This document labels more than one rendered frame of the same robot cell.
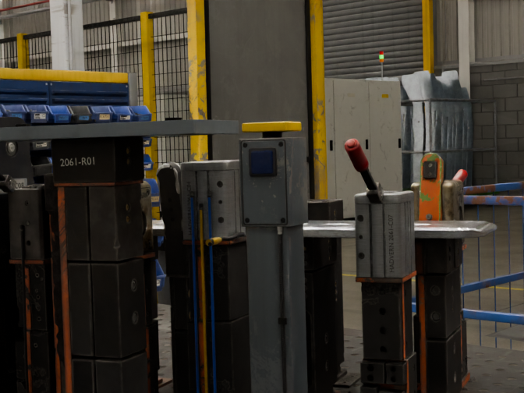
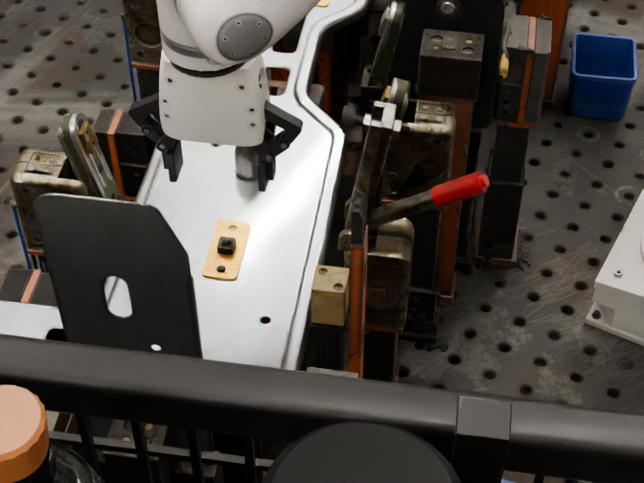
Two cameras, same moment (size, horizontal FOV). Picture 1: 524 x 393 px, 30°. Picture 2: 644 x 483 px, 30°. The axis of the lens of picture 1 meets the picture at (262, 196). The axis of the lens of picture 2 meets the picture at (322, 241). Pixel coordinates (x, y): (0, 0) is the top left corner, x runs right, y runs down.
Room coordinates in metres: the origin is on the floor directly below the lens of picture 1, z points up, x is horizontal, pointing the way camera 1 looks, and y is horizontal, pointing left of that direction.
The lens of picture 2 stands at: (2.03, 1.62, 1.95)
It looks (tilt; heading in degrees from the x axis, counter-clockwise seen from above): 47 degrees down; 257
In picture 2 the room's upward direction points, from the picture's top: straight up
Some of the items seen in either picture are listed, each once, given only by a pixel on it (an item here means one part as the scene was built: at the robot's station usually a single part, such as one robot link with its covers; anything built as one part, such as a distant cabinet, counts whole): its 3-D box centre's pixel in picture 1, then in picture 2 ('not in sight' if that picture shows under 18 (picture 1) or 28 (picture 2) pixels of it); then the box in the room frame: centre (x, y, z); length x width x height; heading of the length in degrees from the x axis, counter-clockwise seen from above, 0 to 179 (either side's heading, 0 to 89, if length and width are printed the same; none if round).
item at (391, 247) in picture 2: not in sight; (375, 340); (1.78, 0.80, 0.88); 0.07 x 0.06 x 0.35; 158
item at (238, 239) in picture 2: not in sight; (226, 246); (1.93, 0.74, 1.01); 0.08 x 0.04 x 0.01; 68
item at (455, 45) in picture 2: not in sight; (439, 177); (1.64, 0.60, 0.91); 0.07 x 0.05 x 0.42; 158
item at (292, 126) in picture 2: not in sight; (263, 119); (1.89, 0.76, 1.19); 0.08 x 0.01 x 0.06; 158
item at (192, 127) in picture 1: (97, 131); not in sight; (1.36, 0.22, 1.16); 0.37 x 0.14 x 0.02; 68
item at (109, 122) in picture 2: not in sight; (135, 208); (2.02, 0.50, 0.84); 0.11 x 0.08 x 0.29; 158
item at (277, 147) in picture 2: not in sight; (276, 159); (1.88, 0.76, 1.14); 0.03 x 0.03 x 0.07; 68
